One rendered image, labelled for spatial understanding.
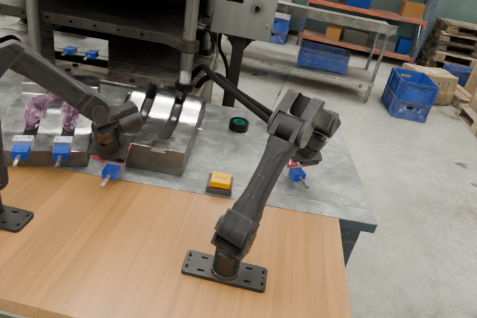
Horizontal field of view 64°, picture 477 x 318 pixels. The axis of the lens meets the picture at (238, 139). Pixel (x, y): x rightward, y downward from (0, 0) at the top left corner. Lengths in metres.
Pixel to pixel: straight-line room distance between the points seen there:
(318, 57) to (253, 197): 4.01
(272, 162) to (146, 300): 0.40
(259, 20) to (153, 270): 1.32
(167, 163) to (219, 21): 0.92
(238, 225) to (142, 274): 0.25
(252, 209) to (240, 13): 1.23
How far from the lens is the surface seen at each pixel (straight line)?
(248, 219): 0.85
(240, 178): 1.27
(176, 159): 1.20
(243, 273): 0.95
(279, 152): 0.86
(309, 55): 4.78
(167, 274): 0.94
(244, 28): 1.91
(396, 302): 2.27
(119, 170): 1.19
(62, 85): 0.95
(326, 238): 1.13
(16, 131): 1.37
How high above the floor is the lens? 1.50
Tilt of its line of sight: 28 degrees down
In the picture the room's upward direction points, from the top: 11 degrees clockwise
